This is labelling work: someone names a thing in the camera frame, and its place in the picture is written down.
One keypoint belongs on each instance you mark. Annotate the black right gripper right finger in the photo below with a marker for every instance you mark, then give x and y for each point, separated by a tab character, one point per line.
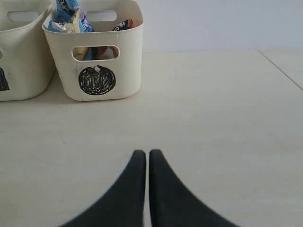
172	204

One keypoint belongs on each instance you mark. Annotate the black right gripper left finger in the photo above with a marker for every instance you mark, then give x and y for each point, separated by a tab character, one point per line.
122	205

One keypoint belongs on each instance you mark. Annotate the blue instant noodle bag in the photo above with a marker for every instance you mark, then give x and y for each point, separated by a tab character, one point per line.
70	18

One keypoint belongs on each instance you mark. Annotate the cream bin circle mark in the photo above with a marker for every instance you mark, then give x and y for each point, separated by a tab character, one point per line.
101	79

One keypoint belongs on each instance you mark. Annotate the cream bin square mark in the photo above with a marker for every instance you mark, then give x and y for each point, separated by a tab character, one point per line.
26	62

